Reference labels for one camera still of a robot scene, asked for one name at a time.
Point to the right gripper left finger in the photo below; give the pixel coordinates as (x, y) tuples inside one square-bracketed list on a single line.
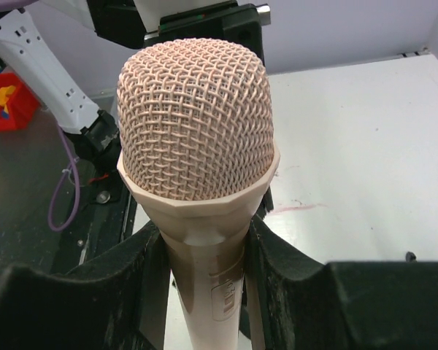
[(117, 300)]

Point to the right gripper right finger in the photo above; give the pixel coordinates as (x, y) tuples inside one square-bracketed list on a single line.
[(295, 302)]

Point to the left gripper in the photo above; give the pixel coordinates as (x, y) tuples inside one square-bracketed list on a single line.
[(140, 24)]

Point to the beige microphone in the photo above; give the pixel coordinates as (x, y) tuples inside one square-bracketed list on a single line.
[(198, 155)]

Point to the black tripod shock-mount stand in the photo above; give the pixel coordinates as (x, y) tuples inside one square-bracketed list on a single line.
[(410, 257)]

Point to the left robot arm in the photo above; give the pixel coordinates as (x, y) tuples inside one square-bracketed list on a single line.
[(91, 130)]

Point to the red toy box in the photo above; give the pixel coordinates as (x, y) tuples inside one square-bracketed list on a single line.
[(17, 103)]

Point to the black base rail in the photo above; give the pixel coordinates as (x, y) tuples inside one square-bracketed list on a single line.
[(90, 215)]

